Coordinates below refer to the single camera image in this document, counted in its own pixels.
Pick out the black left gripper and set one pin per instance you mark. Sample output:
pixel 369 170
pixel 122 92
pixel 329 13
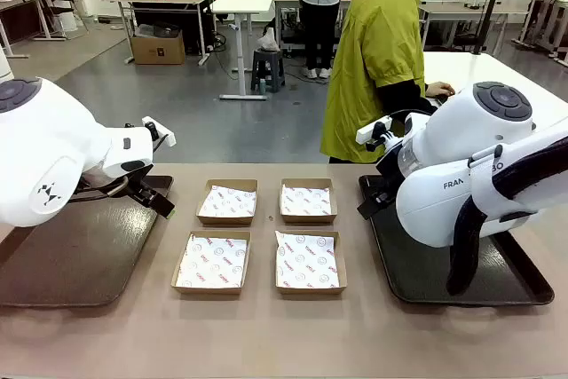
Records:
pixel 139 188

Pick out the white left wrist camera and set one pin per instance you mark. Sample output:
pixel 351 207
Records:
pixel 166 137

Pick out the white standing desk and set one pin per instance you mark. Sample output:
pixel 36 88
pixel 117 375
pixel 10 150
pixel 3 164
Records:
pixel 242 2

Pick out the dark brown serving tray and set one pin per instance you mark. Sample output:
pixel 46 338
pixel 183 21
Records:
pixel 80 255

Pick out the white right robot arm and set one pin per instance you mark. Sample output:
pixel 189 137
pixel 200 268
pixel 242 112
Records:
pixel 466 130

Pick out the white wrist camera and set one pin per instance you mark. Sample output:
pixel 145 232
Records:
pixel 373 130
pixel 166 137

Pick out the person's right forearm black sleeve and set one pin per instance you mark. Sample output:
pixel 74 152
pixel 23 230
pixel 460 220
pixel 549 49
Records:
pixel 401 95

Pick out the clear plastic bag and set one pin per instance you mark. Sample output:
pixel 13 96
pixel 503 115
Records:
pixel 268 41

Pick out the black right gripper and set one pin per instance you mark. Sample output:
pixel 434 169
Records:
pixel 387 188

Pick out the large cardboard shipping box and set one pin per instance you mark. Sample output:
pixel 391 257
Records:
pixel 157 50

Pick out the black serving tray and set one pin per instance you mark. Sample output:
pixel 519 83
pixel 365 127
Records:
pixel 417 272

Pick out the white printed paper liner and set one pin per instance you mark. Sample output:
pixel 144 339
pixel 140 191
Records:
pixel 213 261
pixel 307 200
pixel 228 201
pixel 306 261

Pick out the grey plastic stool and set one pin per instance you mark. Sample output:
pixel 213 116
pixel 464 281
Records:
pixel 267 68

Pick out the grey office chair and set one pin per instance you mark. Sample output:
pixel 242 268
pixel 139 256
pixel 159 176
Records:
pixel 66 2

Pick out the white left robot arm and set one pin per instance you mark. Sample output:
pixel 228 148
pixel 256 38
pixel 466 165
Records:
pixel 44 152

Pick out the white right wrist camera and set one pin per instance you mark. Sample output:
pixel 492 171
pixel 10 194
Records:
pixel 373 130

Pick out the black stand pole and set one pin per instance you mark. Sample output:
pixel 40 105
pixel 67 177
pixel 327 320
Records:
pixel 490 2

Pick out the brown cardboard box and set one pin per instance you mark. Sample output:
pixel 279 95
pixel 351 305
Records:
pixel 284 218
pixel 344 288
pixel 202 219
pixel 177 289

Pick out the person's right hand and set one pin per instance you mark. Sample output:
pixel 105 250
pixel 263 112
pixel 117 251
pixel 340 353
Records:
pixel 440 89

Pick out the white table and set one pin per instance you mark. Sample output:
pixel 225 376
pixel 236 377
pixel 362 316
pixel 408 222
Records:
pixel 488 68

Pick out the person in green jacket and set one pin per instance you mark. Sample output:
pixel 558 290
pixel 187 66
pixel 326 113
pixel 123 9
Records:
pixel 368 64

